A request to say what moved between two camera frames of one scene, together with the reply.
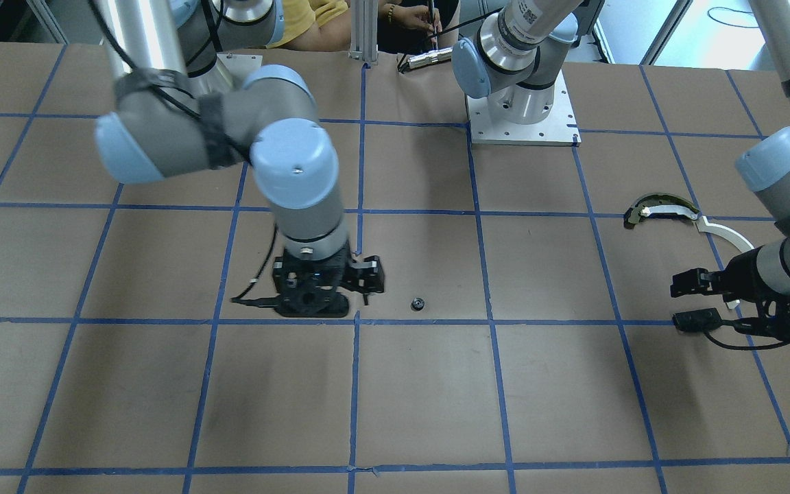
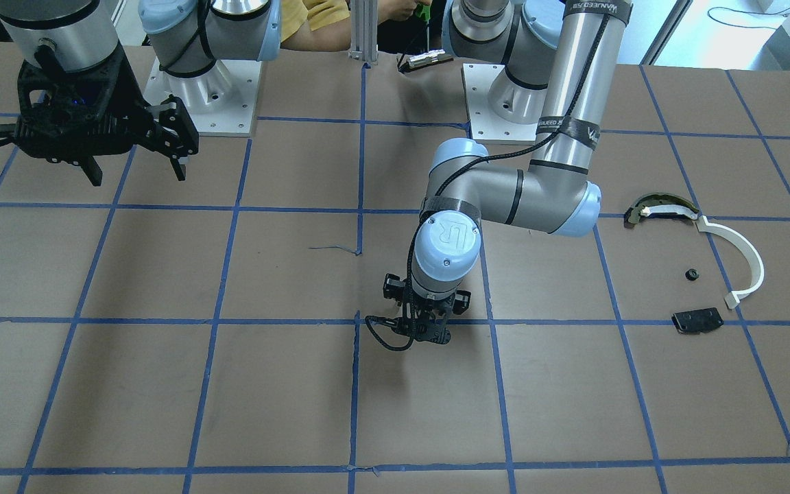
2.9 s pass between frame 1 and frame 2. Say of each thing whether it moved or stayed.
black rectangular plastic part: stayed
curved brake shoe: stayed
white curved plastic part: stayed
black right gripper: moved
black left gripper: moved
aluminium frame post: stayed
